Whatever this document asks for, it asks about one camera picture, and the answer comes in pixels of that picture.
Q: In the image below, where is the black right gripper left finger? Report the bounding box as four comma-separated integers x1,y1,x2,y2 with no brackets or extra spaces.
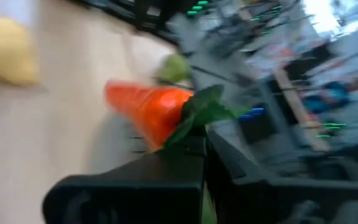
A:
42,133,206,224

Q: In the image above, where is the black metal table frame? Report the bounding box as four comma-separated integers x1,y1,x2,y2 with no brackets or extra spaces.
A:
70,0,183,46

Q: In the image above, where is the green lime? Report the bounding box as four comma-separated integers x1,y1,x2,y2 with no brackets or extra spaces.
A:
157,53,193,84

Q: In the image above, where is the orange carrot with green leaves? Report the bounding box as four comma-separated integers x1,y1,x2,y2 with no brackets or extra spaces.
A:
103,79,251,153

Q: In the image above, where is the yellow pear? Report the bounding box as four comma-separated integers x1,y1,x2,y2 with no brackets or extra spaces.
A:
0,16,40,87

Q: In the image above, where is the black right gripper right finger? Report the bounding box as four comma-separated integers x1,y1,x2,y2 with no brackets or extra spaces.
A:
205,130,358,224

